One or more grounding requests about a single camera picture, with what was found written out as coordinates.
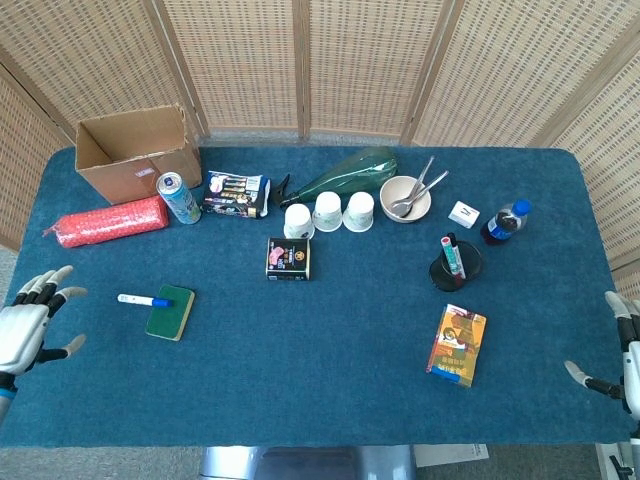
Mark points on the blue table cover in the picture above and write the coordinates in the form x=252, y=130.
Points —
x=310, y=360

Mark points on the black mesh pen holder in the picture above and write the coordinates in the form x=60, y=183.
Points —
x=472, y=260

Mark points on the metal spoon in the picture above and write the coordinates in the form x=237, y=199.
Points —
x=424, y=172
x=432, y=182

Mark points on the cola bottle blue cap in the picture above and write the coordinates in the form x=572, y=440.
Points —
x=502, y=225

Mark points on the yellow orange carton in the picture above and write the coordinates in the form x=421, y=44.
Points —
x=456, y=345

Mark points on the beige bowl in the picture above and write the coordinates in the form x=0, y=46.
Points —
x=422, y=205

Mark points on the green yellow sponge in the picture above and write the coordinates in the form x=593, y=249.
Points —
x=170, y=315

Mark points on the blue cap marker pen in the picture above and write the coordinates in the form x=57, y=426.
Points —
x=140, y=300

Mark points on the white paper sheet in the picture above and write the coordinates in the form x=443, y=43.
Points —
x=450, y=455

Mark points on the teal drink can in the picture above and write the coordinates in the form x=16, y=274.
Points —
x=182, y=202

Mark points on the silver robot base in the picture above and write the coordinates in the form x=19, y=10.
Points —
x=300, y=462

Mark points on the red bubble wrap roll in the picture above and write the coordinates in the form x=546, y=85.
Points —
x=110, y=222

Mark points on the dark snack package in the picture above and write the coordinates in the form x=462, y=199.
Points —
x=232, y=195

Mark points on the red whiteboard marker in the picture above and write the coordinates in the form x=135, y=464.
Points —
x=452, y=257

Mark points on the white leaf print paper cup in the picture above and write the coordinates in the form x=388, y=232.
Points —
x=358, y=212
x=327, y=212
x=298, y=222

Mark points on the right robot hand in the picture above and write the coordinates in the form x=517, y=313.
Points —
x=632, y=360

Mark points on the wicker folding screen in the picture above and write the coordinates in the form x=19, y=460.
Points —
x=360, y=65

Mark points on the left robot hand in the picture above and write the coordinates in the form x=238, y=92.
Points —
x=22, y=325

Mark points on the small white box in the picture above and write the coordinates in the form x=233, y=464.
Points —
x=464, y=214

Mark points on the open cardboard box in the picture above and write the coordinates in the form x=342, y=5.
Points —
x=150, y=175

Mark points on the black tin box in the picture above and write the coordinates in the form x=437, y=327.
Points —
x=287, y=259

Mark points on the green spray bottle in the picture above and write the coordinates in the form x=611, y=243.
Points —
x=345, y=172

